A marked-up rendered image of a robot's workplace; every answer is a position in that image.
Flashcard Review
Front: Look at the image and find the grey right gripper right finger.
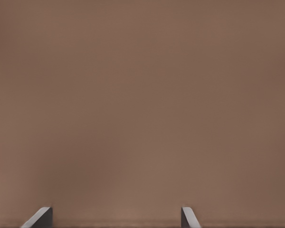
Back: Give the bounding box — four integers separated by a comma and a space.
180, 206, 201, 228

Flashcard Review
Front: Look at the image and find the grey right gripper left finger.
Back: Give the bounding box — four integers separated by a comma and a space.
20, 207, 54, 228

